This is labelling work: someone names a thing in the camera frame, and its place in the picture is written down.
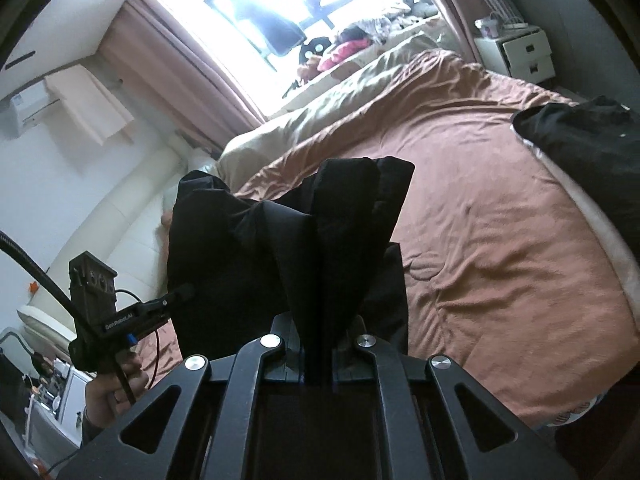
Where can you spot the rust brown bed sheet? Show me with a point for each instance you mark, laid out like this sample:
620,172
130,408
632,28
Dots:
502,272

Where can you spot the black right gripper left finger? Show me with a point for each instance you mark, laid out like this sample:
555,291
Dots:
199,422

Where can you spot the white rack on cabinet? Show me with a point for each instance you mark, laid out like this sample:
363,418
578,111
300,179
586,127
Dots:
506,12

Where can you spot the person's left hand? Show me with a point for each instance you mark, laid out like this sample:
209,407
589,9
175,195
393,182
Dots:
105,396

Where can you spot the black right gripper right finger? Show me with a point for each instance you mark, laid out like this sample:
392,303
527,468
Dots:
436,421

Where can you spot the folded black clothes pile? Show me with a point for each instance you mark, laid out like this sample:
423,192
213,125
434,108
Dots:
596,143

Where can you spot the white air conditioner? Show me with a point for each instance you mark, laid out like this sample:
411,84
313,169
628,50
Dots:
30,105

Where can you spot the clothes clutter on windowsill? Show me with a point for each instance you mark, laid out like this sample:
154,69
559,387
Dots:
395,24

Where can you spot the white folded blanket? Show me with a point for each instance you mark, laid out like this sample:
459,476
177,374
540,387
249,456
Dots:
624,265

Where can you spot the cream padded headboard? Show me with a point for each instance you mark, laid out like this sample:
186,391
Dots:
124,230

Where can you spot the white bedside cabinet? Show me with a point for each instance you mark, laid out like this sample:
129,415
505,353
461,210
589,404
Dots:
523,53

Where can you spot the pink curtain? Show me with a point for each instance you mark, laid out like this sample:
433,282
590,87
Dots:
159,60

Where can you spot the beige duvet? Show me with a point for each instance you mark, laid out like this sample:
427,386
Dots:
330,97

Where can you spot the large black garment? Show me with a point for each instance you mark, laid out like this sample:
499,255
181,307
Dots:
323,252

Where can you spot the grey wardrobe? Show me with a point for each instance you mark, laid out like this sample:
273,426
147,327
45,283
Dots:
589,59

